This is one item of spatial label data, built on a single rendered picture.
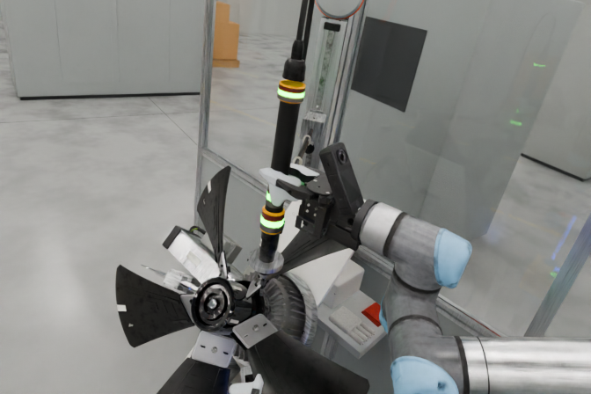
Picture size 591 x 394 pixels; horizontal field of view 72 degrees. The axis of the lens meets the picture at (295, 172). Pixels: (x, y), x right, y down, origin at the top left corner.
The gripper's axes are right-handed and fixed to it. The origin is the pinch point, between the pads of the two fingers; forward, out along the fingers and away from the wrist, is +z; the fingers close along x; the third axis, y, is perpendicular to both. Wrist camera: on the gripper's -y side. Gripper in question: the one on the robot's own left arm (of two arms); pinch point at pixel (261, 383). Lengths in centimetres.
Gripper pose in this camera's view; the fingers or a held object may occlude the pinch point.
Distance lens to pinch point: 89.5
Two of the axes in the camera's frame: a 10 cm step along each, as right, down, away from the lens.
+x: -0.5, 9.1, 4.2
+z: 1.3, -4.1, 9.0
